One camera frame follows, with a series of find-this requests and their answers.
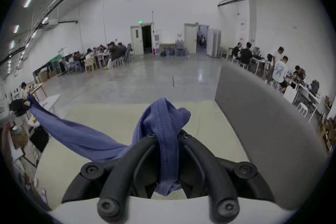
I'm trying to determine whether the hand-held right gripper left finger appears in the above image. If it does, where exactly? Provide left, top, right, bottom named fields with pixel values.
left=62, top=134, right=160, bottom=224

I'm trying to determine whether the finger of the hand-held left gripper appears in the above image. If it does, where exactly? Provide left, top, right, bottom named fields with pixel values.
left=9, top=98, right=32, bottom=117

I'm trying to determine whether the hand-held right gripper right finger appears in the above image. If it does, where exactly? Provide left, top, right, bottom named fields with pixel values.
left=177, top=130, right=276, bottom=223

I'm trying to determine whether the blue garment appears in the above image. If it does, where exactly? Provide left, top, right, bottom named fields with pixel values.
left=27, top=94, right=191, bottom=197

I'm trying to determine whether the person's left hand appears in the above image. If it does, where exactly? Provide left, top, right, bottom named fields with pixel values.
left=1, top=121, right=13, bottom=163

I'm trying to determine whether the small white table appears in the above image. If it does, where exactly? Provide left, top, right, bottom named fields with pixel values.
left=39, top=94, right=61, bottom=115

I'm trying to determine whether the black chair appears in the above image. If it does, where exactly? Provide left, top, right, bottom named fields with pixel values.
left=29, top=126, right=50, bottom=153

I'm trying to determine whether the grey padded headboard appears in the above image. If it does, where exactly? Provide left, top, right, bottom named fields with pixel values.
left=215, top=63, right=332, bottom=211

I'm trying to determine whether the wooden chair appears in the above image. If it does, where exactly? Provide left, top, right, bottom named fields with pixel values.
left=84, top=58, right=96, bottom=73

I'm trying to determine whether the group of people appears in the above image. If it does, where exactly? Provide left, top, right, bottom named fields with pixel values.
left=67, top=41, right=133, bottom=72

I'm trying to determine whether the white stool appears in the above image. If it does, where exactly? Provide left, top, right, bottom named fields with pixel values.
left=297, top=102, right=312, bottom=117

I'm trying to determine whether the long white desk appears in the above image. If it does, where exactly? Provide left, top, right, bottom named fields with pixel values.
left=283, top=79, right=322, bottom=123

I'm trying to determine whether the cluster of water jugs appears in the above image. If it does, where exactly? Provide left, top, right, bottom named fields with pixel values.
left=160, top=40, right=190, bottom=57

